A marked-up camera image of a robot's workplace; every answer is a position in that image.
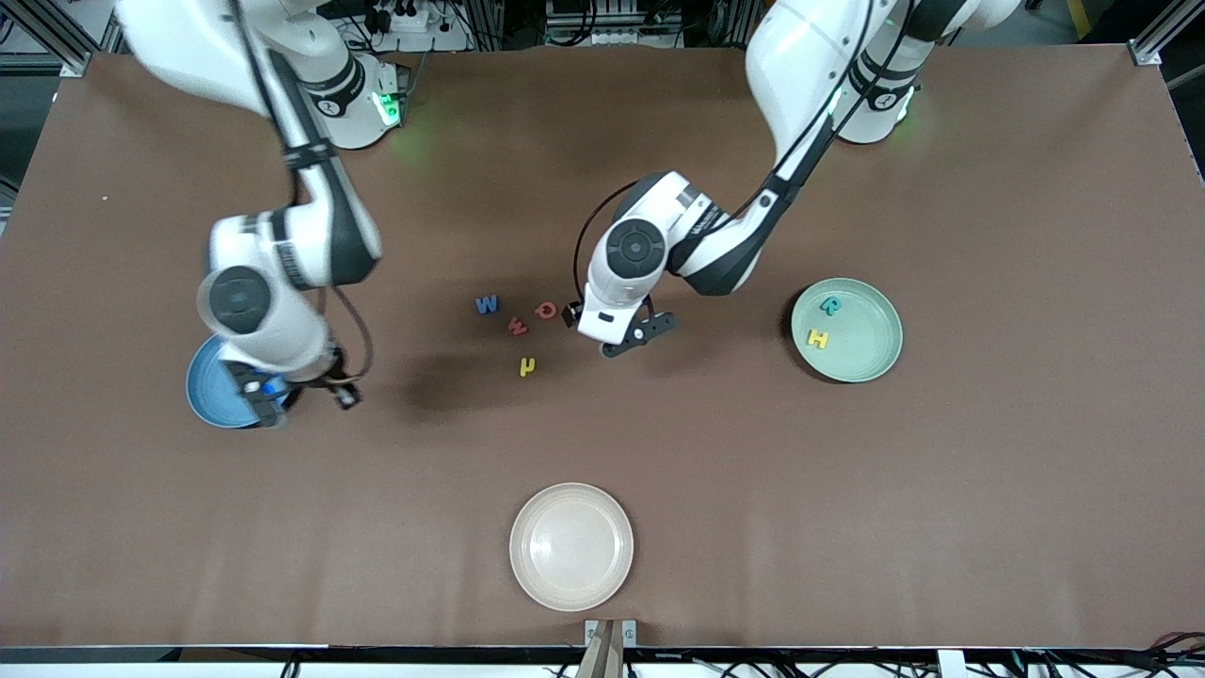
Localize blue round plate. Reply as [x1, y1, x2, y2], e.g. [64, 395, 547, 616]
[185, 337, 283, 430]

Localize green round plate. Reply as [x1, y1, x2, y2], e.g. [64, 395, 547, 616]
[791, 277, 906, 384]

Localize beige round plate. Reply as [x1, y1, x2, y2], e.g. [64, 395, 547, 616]
[508, 482, 635, 613]

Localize black equipment rack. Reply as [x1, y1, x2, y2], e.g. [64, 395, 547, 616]
[544, 0, 686, 48]

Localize white power strip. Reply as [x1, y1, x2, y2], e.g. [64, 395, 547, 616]
[362, 0, 472, 53]

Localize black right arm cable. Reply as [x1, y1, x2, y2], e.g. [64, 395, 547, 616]
[226, 0, 376, 387]

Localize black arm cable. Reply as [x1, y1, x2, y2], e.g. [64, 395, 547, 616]
[226, 0, 376, 387]
[572, 0, 905, 304]

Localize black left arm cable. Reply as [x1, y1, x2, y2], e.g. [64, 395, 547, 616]
[572, 0, 905, 304]

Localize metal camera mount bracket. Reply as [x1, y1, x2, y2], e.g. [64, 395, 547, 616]
[576, 619, 637, 678]

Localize aluminium frame profile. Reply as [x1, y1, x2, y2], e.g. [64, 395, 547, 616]
[0, 0, 119, 76]
[1130, 0, 1205, 67]

